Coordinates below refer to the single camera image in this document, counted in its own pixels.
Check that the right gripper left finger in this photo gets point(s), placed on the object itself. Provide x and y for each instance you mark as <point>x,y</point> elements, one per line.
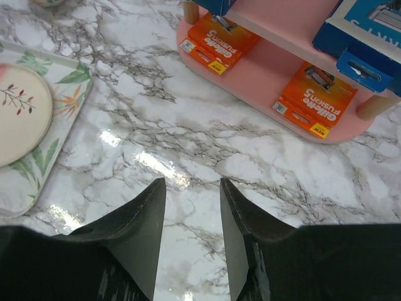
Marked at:
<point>113,258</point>

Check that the pink cream round plate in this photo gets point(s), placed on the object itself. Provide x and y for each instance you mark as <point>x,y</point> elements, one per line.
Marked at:
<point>26,111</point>

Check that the small floral bowl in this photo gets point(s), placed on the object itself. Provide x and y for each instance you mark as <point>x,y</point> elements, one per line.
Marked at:
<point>47,3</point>

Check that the white Harrys razor box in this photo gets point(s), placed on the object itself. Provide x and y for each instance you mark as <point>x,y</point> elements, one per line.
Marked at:
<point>364,38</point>

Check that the orange Gillette box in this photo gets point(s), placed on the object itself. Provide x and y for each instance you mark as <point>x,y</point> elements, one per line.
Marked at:
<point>218,43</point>
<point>314,100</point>

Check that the pink three-tier shelf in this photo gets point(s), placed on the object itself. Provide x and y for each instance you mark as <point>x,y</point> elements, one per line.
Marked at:
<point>286,30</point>

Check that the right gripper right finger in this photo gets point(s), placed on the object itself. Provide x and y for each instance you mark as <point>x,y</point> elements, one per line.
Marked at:
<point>268,259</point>

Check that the blue Harrys razor box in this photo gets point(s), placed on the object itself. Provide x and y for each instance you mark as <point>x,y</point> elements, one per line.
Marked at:
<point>216,7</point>

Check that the floral serving tray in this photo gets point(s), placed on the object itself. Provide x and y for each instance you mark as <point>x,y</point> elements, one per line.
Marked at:
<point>70,82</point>

